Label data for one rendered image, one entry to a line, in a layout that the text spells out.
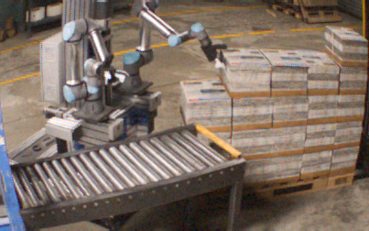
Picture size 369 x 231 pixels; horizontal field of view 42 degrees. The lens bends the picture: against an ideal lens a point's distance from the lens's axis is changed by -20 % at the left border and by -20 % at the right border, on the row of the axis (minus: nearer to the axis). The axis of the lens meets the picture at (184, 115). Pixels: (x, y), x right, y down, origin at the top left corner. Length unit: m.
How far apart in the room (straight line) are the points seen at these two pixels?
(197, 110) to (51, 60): 1.09
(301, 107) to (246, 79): 0.48
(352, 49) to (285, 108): 0.77
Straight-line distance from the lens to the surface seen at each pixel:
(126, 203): 2.76
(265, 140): 3.90
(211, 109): 3.71
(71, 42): 3.33
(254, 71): 3.69
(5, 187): 2.26
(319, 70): 3.85
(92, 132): 3.60
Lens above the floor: 2.22
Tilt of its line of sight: 24 degrees down
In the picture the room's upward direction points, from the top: straight up
